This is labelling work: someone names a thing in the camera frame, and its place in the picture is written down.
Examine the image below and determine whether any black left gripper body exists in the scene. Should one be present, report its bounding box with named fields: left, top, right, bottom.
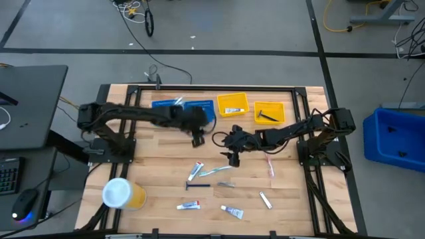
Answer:
left=172, top=105, right=212, bottom=133

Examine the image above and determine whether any black razor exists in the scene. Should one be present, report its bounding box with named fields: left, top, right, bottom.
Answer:
left=185, top=181, right=211, bottom=191

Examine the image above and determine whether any black cable loop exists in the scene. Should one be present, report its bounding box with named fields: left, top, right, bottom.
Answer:
left=145, top=8, right=155, bottom=37

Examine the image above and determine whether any black desk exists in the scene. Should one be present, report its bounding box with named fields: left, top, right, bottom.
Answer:
left=0, top=64, right=69, bottom=151

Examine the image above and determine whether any red white toothbrush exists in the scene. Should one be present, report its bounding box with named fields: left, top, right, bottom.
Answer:
left=264, top=152, right=276, bottom=179

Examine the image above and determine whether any large blue plastic bin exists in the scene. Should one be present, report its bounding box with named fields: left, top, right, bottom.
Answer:
left=362, top=107, right=425, bottom=173

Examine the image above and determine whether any black aluminium table frame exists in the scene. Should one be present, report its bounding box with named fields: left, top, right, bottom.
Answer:
left=74, top=83, right=359, bottom=239

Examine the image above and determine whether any black cable bundle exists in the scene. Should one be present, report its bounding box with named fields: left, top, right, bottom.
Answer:
left=394, top=16, right=425, bottom=60

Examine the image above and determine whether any yellow floor cable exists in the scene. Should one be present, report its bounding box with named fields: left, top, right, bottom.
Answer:
left=322, top=0, right=392, bottom=33

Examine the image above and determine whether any black keyboard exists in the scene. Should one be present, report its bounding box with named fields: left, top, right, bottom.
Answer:
left=0, top=157, right=25, bottom=197

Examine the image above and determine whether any white desk cable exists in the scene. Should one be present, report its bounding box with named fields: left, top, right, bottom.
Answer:
left=0, top=106, right=11, bottom=131

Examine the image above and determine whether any yellow wipes canister white lid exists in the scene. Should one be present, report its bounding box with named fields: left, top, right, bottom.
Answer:
left=102, top=177, right=147, bottom=210

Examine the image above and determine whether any grey stand base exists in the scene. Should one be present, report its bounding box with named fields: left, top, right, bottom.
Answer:
left=349, top=0, right=416, bottom=26

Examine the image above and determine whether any teal white toothbrush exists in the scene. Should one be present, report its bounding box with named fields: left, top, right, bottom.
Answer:
left=198, top=165, right=233, bottom=177

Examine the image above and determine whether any white cable bundle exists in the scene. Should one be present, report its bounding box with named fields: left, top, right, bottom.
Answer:
left=112, top=0, right=147, bottom=24

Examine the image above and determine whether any blue plastic basket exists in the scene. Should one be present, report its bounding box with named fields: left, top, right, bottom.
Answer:
left=151, top=99, right=185, bottom=110
left=183, top=99, right=216, bottom=124

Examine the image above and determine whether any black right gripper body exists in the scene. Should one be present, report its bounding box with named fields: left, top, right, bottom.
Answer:
left=221, top=130, right=258, bottom=154

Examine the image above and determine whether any yellow plastic basket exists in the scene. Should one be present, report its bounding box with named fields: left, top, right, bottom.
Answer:
left=216, top=92, right=250, bottom=118
left=254, top=101, right=286, bottom=125

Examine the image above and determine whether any black computer mouse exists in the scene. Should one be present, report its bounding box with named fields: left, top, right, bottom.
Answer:
left=11, top=188, right=39, bottom=222

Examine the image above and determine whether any black floor cable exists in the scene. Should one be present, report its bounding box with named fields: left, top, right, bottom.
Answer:
left=112, top=0, right=193, bottom=84

